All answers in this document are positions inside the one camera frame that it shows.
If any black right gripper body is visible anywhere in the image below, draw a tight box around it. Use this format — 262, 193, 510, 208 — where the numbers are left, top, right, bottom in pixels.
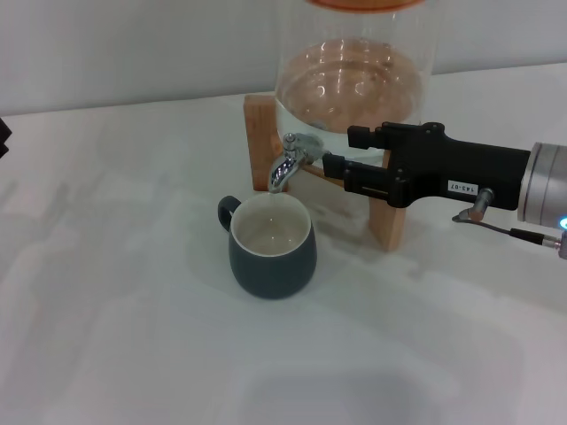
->
376, 122, 532, 212

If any dark grey ceramic mug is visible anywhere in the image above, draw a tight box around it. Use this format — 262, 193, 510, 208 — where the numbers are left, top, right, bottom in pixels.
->
216, 192, 319, 301

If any chrome metal faucet tap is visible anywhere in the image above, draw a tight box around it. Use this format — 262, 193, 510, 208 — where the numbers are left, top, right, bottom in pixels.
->
268, 131, 331, 195

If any clear glass water dispenser jar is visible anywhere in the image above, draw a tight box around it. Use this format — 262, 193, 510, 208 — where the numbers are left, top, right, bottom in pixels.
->
273, 0, 444, 160

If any wooden dispenser stand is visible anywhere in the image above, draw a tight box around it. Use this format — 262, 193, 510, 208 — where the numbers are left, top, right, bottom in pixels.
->
243, 93, 407, 252

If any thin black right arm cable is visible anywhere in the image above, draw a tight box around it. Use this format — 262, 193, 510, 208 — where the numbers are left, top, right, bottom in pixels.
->
451, 188, 567, 260

